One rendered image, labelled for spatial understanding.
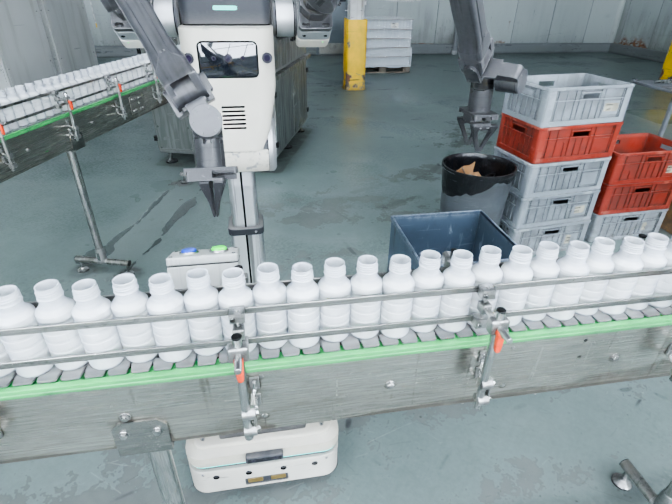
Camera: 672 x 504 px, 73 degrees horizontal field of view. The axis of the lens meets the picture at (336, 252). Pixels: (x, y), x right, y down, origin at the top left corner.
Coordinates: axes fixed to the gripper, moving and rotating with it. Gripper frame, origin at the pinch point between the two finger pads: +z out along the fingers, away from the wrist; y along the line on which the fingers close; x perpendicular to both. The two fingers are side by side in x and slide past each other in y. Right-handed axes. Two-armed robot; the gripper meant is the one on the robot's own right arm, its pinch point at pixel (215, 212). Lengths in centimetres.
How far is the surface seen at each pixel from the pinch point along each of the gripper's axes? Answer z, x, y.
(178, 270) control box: 10.5, -3.9, -7.9
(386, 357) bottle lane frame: 28.1, -16.7, 30.5
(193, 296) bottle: 12.3, -18.0, -3.3
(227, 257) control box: 8.7, -4.0, 1.8
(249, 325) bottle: 18.9, -16.8, 5.5
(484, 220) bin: 12, 42, 81
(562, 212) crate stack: 30, 176, 206
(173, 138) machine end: -42, 381, -70
